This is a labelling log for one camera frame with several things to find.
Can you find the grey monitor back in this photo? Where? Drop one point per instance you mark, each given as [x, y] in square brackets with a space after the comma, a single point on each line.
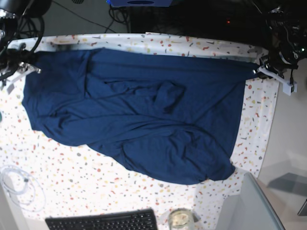
[249, 210]

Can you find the clear glass jar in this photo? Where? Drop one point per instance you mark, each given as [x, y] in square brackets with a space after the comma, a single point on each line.
[181, 219]

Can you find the terrazzo pattern table cloth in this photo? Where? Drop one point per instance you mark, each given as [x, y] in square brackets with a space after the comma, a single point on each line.
[78, 181]

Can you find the black computer keyboard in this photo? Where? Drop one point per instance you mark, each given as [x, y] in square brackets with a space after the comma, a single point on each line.
[134, 220]

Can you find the navy blue t-shirt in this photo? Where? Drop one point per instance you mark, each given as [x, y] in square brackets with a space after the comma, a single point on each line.
[175, 119]

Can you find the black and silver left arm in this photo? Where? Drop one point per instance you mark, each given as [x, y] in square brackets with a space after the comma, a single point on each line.
[288, 23]

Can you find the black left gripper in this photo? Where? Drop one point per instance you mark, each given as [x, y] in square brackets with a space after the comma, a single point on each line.
[279, 60]

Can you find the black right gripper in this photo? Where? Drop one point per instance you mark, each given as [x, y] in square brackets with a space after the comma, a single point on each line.
[15, 59]

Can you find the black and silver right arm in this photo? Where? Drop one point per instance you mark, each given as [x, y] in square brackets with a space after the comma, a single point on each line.
[10, 13]

